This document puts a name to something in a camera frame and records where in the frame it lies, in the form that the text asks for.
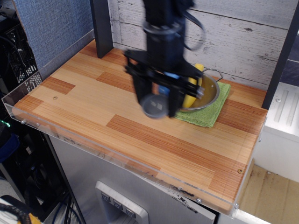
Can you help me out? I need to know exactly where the blue and grey scoop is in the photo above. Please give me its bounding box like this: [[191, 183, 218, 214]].
[[140, 72, 182, 119]]

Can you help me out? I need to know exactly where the steel bowl with handles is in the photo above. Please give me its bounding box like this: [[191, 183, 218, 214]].
[[180, 68, 223, 112]]

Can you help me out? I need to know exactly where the right dark grey post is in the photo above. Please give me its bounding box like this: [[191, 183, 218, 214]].
[[262, 3, 299, 110]]

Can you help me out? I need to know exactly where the dark grey post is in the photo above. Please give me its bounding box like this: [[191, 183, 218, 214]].
[[90, 0, 114, 58], [262, 3, 299, 110]]

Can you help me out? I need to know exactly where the left dark grey post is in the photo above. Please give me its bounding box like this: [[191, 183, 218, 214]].
[[90, 0, 114, 58]]

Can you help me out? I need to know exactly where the clear acrylic table guard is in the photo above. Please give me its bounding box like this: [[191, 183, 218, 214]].
[[4, 42, 266, 224]]

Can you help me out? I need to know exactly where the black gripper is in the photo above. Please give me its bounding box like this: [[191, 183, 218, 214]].
[[124, 28, 203, 118]]

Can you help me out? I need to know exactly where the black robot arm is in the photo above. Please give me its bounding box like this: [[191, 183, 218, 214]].
[[124, 0, 203, 118]]

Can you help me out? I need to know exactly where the yellow toy banana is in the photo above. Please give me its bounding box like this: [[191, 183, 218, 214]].
[[179, 63, 205, 109]]

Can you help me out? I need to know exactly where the green folded cloth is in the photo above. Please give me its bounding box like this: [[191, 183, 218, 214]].
[[175, 83, 231, 127]]

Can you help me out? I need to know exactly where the white appliance at right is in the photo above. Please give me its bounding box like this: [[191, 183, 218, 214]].
[[253, 83, 299, 182]]

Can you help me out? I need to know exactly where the silver toy fridge dispenser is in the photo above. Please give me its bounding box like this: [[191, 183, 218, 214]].
[[95, 181, 149, 224]]

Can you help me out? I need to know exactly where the black braided cable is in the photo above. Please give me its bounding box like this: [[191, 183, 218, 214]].
[[0, 202, 31, 224]]

